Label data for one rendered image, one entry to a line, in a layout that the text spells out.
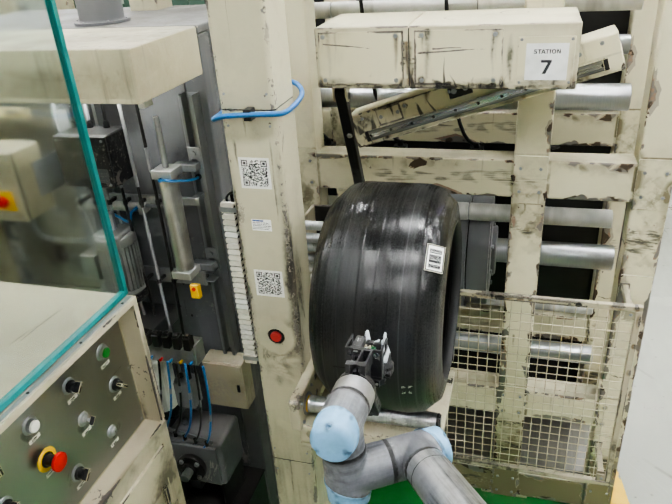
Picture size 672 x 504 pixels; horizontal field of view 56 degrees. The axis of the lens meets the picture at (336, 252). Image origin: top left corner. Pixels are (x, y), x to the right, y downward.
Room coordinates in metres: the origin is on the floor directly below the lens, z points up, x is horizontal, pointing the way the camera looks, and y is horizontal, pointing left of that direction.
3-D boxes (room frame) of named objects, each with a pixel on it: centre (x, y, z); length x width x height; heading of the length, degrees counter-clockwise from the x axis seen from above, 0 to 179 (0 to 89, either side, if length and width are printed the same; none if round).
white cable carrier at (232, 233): (1.42, 0.24, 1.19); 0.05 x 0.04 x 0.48; 162
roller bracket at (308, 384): (1.42, 0.07, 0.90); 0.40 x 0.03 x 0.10; 162
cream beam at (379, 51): (1.61, -0.31, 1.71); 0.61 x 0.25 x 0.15; 72
